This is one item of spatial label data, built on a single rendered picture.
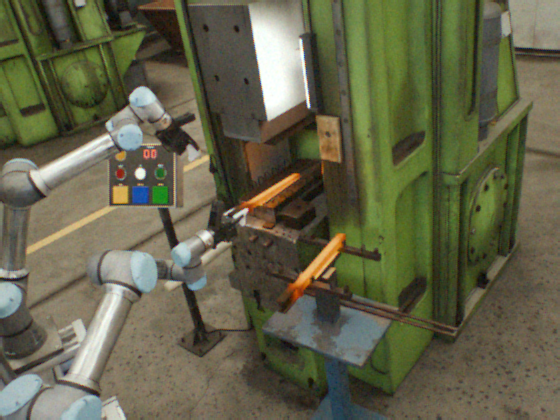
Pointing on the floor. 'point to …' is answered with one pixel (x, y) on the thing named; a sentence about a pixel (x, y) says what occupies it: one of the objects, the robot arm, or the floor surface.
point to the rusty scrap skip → (165, 23)
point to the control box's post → (183, 282)
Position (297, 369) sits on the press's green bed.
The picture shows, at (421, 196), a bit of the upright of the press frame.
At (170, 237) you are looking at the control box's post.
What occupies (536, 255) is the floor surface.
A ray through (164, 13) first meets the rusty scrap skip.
